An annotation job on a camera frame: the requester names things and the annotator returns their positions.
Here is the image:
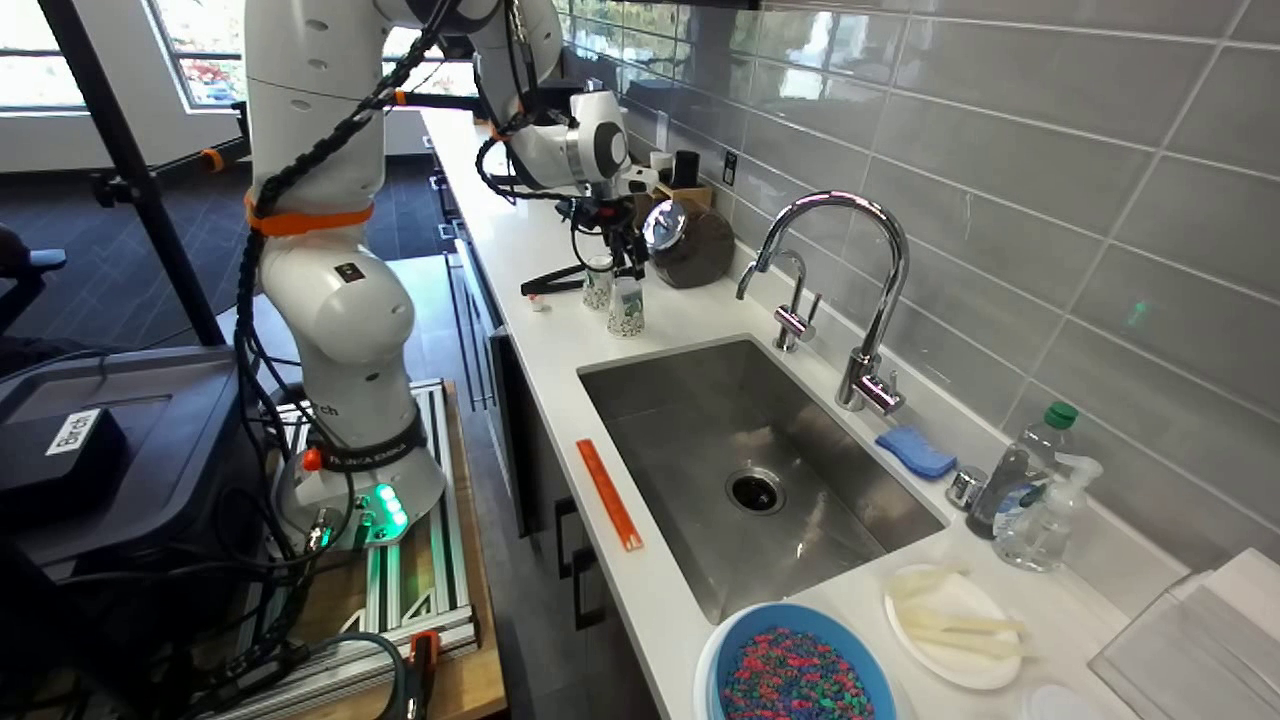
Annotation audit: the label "dark brown round object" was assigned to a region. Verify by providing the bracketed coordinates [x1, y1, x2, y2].
[639, 192, 740, 293]

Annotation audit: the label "stainless steel sink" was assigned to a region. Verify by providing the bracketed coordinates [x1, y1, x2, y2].
[575, 337, 952, 630]

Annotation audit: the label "orange-handled tool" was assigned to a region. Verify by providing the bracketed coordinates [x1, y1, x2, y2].
[406, 624, 447, 720]

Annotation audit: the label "wooden robot cart platform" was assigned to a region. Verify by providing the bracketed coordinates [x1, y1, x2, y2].
[257, 382, 513, 720]

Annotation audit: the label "white oval plate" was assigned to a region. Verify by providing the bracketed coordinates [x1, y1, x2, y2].
[876, 562, 1028, 695]

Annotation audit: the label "blue bowl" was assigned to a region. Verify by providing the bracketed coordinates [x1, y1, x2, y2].
[691, 599, 905, 720]

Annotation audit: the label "black cabinet handle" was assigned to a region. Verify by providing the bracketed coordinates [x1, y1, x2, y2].
[567, 544, 613, 633]
[547, 491, 591, 580]

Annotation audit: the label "white QR label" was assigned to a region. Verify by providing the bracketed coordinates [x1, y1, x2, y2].
[39, 404, 105, 463]

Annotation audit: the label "black braided cable bundle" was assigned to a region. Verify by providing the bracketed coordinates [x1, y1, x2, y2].
[228, 0, 463, 446]

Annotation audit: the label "grey soap dispenser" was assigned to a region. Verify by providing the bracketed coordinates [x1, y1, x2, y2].
[961, 446, 1053, 544]

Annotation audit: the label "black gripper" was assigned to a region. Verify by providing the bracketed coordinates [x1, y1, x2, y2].
[571, 176, 659, 286]

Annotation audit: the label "black equipment case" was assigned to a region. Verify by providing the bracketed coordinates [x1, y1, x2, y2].
[0, 340, 259, 580]

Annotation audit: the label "orange tape strip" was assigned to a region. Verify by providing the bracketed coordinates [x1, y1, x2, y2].
[571, 437, 648, 558]

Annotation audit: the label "blue sponge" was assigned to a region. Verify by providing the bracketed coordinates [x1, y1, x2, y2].
[874, 419, 966, 485]

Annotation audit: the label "multicoloured beads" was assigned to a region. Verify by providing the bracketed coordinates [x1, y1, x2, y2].
[717, 624, 882, 720]

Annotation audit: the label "orange strap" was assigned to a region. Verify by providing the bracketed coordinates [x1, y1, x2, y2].
[243, 192, 380, 243]

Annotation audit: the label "clear plastic container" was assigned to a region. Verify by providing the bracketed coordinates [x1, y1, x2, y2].
[1087, 544, 1280, 720]

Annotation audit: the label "small chrome tap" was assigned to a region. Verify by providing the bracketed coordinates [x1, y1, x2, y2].
[770, 247, 824, 360]

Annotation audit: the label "pale food strips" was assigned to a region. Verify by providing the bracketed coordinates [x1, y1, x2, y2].
[890, 569, 1028, 659]

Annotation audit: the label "black tripod pole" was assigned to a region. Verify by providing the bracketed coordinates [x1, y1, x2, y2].
[36, 0, 233, 353]

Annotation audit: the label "clear green-capped plastic bottle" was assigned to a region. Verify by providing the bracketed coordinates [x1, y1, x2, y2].
[987, 398, 1109, 580]

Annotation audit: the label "tall chrome kitchen faucet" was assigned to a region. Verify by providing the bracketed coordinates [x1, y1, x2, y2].
[732, 187, 922, 419]

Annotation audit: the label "aluminium rail frame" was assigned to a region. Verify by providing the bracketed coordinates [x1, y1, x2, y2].
[271, 376, 481, 651]

